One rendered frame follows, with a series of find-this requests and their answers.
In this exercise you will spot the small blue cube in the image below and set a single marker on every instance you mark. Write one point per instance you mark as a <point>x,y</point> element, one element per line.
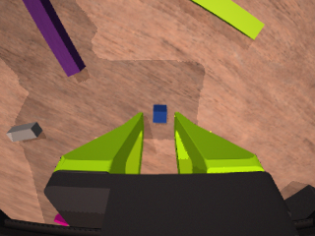
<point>159,113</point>

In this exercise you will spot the magenta rod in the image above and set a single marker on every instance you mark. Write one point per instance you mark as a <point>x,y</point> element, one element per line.
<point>59,219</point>

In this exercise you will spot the lime green rectangular bar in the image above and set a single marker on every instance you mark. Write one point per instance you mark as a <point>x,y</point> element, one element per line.
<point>233,15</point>

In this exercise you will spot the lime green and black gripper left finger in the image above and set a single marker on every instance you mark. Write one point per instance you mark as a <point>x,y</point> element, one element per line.
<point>110,151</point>

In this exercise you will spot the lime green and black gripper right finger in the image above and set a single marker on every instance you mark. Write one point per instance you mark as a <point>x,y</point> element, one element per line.
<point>200,151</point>

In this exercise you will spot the grey rectangular bar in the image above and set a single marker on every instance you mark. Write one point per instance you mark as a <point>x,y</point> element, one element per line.
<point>24,132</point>

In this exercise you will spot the purple rod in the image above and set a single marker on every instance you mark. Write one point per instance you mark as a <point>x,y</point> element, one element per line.
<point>55,35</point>

